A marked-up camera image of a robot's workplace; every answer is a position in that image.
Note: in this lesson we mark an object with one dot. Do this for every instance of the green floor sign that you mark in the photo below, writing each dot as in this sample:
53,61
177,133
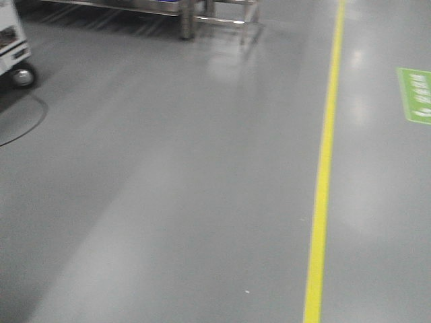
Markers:
415,94

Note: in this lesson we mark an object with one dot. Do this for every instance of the white wheeled cart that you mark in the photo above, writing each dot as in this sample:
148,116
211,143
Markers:
15,49

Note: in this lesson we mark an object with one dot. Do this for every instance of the stainless steel table frame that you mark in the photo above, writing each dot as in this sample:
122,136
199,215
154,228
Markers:
187,12

